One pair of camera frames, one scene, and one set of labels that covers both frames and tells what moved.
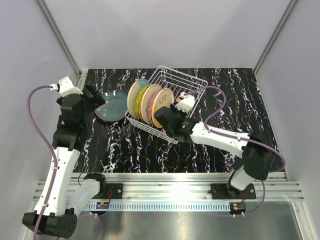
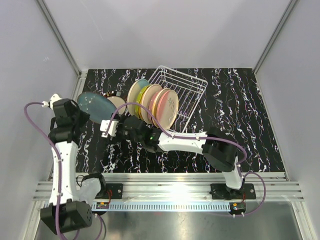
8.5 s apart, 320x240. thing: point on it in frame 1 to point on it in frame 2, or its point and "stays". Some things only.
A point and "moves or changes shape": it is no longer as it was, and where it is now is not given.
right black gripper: [173, 109] to [121, 123]
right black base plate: [227, 191] stays
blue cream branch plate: [133, 91] stays
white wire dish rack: [178, 83] stays
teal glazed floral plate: [115, 107] moves or changes shape
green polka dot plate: [138, 101] stays
